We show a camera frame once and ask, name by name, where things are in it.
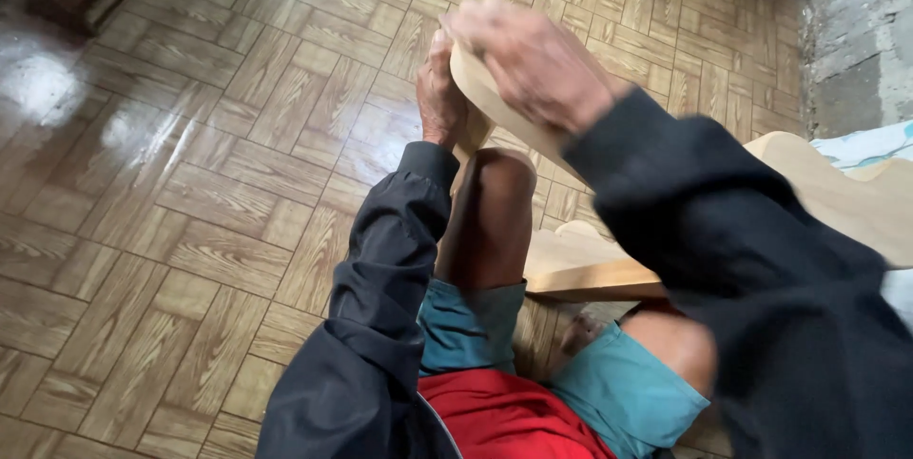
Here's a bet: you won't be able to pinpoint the person's right hand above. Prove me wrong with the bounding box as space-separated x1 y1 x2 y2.
440 0 634 137

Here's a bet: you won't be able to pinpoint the person's left hand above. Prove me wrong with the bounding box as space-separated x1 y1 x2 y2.
417 29 473 150

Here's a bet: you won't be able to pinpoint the curved light wooden board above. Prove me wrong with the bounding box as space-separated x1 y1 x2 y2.
448 39 594 186

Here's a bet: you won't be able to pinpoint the person's left leg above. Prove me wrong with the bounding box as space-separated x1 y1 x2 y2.
434 147 539 292

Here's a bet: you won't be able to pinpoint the person's leg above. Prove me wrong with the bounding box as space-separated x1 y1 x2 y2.
619 301 719 399
434 147 539 292

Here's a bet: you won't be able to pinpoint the light wooden plank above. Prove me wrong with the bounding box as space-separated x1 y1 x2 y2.
523 219 668 304

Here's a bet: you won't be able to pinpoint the person's foot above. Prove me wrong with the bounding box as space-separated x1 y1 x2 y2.
556 313 606 374

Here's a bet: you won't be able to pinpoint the red shirt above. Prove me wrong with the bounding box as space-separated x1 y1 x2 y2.
417 369 619 459

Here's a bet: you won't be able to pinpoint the person's right leg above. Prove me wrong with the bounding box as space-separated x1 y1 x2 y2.
619 301 719 399

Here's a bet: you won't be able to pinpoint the teal shorts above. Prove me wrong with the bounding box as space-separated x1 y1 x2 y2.
417 278 712 459

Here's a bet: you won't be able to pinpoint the light blue patterned cloth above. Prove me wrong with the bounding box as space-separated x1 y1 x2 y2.
810 119 913 175

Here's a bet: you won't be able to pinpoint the scalloped light wooden board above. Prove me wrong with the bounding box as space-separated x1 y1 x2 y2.
742 131 913 271

